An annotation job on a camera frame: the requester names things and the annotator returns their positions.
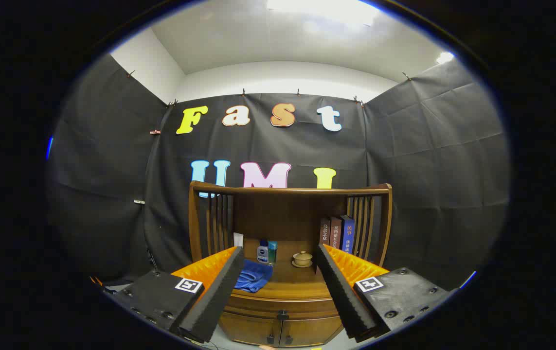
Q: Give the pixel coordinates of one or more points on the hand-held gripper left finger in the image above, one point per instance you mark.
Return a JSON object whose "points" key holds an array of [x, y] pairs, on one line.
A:
{"points": [[217, 296]]}

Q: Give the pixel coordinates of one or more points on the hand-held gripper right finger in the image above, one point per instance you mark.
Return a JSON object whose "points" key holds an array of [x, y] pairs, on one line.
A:
{"points": [[343, 296]]}

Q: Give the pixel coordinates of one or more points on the wooden drawer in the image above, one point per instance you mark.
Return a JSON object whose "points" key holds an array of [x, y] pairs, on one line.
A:
{"points": [[258, 306]]}

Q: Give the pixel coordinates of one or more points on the wooden cabinet door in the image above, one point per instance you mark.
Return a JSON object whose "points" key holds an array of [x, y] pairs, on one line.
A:
{"points": [[248, 329], [312, 331]]}

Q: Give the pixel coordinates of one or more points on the wooden countertop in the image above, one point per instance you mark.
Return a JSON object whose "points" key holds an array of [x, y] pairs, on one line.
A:
{"points": [[290, 282]]}

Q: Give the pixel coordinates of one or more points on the wooden cabinet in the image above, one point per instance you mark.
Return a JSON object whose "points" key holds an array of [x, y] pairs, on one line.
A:
{"points": [[282, 214]]}

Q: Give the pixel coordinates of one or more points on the blue towel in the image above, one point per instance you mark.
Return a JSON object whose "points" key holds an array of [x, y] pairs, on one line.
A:
{"points": [[253, 275]]}

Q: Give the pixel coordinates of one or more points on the beige lidded tea cup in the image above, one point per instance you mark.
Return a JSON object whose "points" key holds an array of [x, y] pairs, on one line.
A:
{"points": [[302, 258]]}

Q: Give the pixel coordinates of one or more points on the white tube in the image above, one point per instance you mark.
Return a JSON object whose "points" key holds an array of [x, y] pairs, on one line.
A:
{"points": [[238, 239]]}

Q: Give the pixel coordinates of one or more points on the blue book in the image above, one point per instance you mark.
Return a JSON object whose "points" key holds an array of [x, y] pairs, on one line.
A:
{"points": [[347, 234]]}

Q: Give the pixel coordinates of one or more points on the reddish brown book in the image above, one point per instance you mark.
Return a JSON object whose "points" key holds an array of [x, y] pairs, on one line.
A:
{"points": [[335, 234]]}

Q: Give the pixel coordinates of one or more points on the white blue lotion bottle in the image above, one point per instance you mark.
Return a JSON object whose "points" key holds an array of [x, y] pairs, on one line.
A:
{"points": [[262, 253]]}

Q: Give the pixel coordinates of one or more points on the dark brown book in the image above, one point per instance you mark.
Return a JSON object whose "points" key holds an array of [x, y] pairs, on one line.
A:
{"points": [[325, 233]]}

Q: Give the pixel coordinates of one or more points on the teal bottle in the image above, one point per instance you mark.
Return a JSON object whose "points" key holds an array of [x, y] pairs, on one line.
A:
{"points": [[272, 253]]}

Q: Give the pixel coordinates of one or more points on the black backdrop cloth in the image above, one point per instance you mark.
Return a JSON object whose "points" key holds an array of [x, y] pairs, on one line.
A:
{"points": [[404, 170]]}

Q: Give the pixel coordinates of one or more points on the small ceiling light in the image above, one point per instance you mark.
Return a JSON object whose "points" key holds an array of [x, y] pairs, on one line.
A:
{"points": [[445, 57]]}

